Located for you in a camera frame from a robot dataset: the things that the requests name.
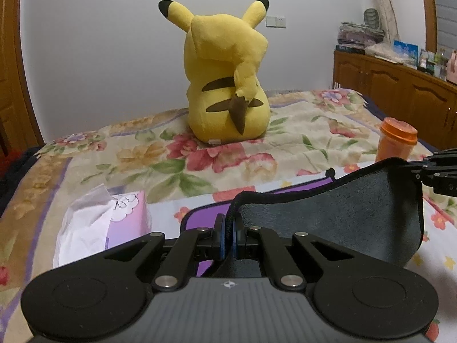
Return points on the dark blue bed sheet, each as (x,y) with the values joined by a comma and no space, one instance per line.
(16,182)

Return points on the row of small photos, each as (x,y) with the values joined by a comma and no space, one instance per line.
(433,63)

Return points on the orange plastic cup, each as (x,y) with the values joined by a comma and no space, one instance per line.
(394,141)

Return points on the purple tissue box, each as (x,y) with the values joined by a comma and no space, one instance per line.
(117,218)

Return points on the grey ribbed ornament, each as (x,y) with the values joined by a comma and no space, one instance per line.
(373,16)

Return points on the blue picture card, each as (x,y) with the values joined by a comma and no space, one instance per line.
(406,53)

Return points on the wooden door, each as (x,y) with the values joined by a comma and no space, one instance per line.
(16,60)

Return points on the white wall socket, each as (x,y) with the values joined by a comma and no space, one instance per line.
(276,21)

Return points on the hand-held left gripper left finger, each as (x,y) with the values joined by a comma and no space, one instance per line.
(221,237)

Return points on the wooden cabinet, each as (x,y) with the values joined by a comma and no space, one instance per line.
(396,82)

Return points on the stack of folded cloths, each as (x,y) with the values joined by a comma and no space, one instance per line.
(359,35)

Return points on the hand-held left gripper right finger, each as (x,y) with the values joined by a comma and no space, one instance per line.
(234,237)

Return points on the cream curtain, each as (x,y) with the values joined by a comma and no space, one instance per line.
(385,10)

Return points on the red fluffy object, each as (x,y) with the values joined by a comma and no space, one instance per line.
(9,160)

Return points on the grey and purple towel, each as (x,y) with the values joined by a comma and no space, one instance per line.
(321,218)

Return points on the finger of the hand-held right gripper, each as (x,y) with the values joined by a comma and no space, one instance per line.
(433,178)
(441,156)

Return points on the yellow plush toy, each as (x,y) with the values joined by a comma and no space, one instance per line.
(221,78)

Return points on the floral blanket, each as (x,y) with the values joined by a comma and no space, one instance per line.
(142,160)

